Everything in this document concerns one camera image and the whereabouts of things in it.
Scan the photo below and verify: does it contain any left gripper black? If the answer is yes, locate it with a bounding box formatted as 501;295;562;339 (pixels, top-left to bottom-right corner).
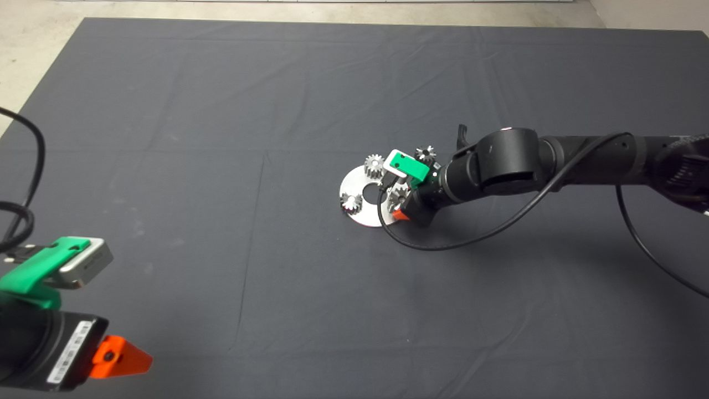
22;310;153;393

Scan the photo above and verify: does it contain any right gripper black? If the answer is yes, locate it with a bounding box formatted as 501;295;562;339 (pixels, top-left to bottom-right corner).
391;165;453;227

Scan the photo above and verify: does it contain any large dark steel gear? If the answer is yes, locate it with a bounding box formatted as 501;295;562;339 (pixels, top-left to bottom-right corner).
386;186;410;214

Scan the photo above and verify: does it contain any round metal plate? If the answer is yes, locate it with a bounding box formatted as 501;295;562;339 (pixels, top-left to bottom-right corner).
339;163;410;227

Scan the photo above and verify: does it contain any dark grey table cloth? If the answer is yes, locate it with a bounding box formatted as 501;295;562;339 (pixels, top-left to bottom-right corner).
0;17;709;399

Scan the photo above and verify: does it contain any right black camera cable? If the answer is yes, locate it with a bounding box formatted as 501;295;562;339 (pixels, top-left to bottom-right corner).
377;132;709;300

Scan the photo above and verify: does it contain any right green camera mount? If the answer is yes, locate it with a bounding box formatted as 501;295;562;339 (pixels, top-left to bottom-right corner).
386;154;430;183

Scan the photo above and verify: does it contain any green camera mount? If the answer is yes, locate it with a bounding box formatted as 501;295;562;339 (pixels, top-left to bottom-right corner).
386;154;430;183
0;237;92;310

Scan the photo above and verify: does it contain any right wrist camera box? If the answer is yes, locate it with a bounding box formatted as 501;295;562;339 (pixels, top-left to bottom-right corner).
382;150;411;179

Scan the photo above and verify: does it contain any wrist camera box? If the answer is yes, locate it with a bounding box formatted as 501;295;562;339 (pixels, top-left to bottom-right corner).
58;238;114;290
382;150;411;179

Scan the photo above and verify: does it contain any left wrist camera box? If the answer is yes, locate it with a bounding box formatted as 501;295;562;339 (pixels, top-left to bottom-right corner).
58;238;114;290

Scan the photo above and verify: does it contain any left green camera mount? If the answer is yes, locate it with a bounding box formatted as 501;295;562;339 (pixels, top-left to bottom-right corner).
0;237;92;310

